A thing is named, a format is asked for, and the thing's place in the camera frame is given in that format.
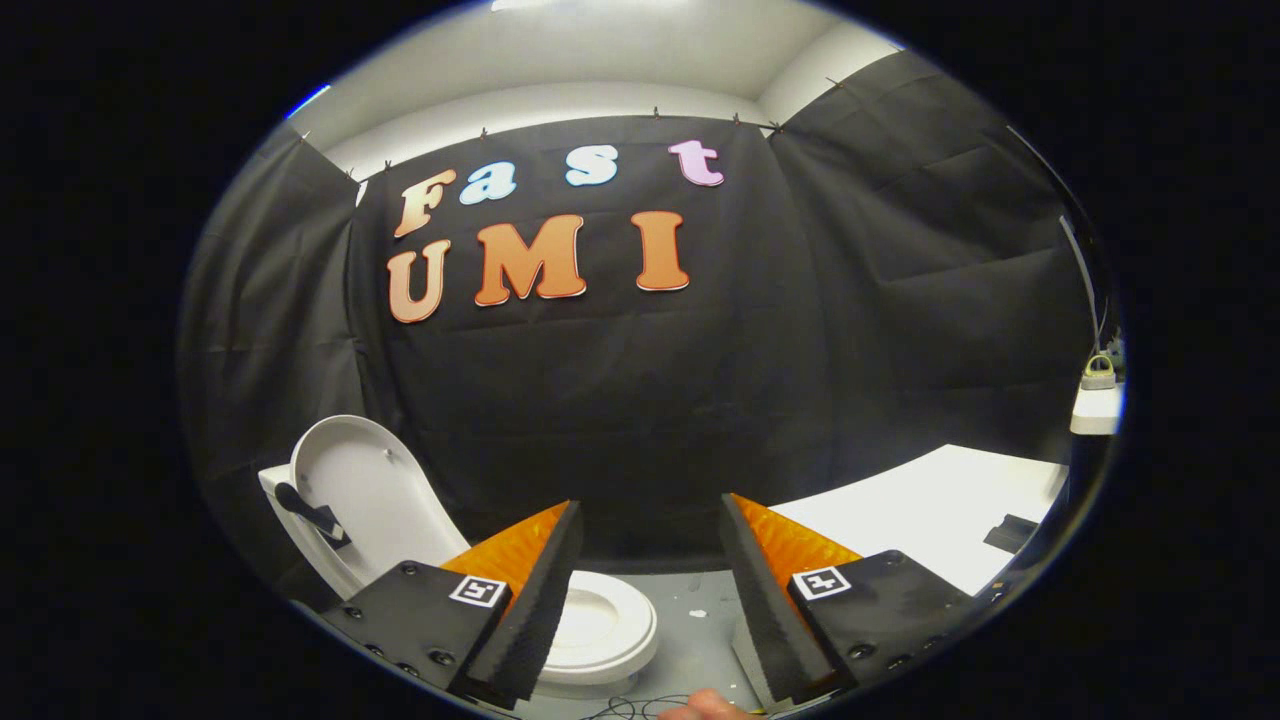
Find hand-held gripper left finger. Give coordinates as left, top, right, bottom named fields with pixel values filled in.
left=320, top=500, right=586, bottom=712

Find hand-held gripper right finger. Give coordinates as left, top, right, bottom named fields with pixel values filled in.
left=718, top=492, right=988, bottom=713

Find white toilet lid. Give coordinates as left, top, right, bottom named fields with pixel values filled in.
left=288, top=415, right=471, bottom=601

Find black round lid lifter handle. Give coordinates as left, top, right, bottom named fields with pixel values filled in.
left=275, top=482, right=353, bottom=550

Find white toilet seat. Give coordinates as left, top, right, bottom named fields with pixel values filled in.
left=545, top=570, right=662, bottom=687

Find white toilet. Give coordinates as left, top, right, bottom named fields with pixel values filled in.
left=258, top=463, right=662, bottom=701

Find white cabinet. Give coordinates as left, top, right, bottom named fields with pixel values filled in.
left=730, top=445, right=1071, bottom=711

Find black backdrop cloth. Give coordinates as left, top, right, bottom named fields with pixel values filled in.
left=178, top=48, right=1106, bottom=586

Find flat black item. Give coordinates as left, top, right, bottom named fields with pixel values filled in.
left=983, top=513, right=1042, bottom=555

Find small white device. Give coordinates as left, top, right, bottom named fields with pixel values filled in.
left=1068, top=350, right=1126, bottom=437

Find tangled black cables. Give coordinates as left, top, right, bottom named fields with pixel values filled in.
left=580, top=693, right=701, bottom=720

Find thin grey cable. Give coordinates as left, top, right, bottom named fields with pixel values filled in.
left=1058, top=213, right=1113, bottom=353

